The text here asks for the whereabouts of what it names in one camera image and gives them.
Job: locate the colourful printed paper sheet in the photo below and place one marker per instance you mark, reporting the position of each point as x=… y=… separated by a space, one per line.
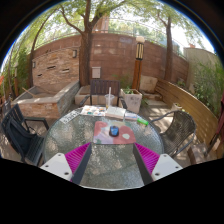
x=93 y=110

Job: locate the red and green mouse pad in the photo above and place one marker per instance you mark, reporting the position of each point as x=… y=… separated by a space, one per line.
x=101 y=135

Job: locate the small white and blue booklet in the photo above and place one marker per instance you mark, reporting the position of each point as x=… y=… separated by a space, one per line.
x=131 y=116

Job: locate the beige stone slab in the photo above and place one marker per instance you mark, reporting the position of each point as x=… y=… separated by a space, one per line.
x=148 y=84

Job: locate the wooden garden lamp post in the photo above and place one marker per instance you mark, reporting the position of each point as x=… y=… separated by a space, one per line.
x=137 y=70

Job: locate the open white book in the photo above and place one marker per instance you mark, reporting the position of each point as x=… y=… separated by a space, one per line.
x=115 y=112

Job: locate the stone umbrella base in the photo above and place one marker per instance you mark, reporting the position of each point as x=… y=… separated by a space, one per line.
x=198 y=154

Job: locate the black metal armchair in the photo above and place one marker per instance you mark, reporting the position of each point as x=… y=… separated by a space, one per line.
x=23 y=140

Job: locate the beige concrete planter box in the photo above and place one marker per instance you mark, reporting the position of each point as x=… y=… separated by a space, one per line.
x=81 y=98

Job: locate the large forked tree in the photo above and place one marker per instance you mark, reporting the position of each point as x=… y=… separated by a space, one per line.
x=85 y=56

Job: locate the white license plate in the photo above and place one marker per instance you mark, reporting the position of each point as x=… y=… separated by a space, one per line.
x=69 y=117

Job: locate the stone raised garden bed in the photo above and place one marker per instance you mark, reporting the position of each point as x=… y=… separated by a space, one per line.
x=50 y=103

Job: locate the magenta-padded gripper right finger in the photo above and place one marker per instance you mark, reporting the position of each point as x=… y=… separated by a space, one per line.
x=165 y=166

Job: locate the white square planter with plants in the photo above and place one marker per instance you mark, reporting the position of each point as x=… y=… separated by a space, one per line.
x=131 y=100

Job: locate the blue and black computer mouse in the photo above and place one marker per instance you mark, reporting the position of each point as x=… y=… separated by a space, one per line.
x=114 y=131

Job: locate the slim straight tree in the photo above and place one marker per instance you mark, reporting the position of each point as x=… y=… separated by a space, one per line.
x=168 y=56

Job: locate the small beige flower pot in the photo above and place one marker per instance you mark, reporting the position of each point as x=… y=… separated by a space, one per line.
x=176 y=107

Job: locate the dark wooden slat chair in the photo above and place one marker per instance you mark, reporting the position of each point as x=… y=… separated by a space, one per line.
x=103 y=87

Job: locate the small green box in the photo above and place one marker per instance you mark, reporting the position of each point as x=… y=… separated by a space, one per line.
x=142 y=121

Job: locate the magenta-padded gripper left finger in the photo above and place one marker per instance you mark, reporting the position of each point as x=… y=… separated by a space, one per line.
x=58 y=165

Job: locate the curved wooden slat fence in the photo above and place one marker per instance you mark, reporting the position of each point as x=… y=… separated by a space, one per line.
x=196 y=110

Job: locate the brown wicker chair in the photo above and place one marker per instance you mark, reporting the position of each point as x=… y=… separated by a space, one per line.
x=180 y=128

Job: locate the clear plastic cup with straw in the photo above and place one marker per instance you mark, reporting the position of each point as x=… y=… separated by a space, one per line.
x=109 y=100

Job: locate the black wall lamp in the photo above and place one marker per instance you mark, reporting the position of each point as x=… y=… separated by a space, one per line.
x=74 y=53
x=33 y=64

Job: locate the beige wall utility box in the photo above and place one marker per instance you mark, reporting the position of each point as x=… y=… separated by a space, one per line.
x=96 y=72

